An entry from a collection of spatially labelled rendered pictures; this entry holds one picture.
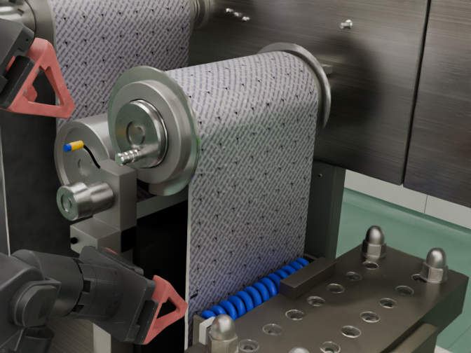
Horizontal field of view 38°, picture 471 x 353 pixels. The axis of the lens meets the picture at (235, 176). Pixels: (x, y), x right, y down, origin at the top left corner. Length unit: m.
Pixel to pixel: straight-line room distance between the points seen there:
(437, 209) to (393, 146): 2.71
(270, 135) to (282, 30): 0.25
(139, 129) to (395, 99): 0.37
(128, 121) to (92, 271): 0.18
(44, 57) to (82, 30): 0.31
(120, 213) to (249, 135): 0.17
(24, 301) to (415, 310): 0.52
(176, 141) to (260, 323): 0.25
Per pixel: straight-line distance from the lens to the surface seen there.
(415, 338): 0.87
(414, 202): 3.71
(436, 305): 0.92
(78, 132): 0.88
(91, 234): 0.79
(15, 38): 0.58
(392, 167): 0.97
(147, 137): 0.74
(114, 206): 0.79
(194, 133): 0.72
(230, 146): 0.78
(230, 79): 0.80
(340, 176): 1.05
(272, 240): 0.91
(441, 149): 0.93
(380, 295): 0.92
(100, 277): 0.67
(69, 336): 1.04
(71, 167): 0.91
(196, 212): 0.77
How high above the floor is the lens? 1.49
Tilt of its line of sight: 21 degrees down
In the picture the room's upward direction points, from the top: 3 degrees clockwise
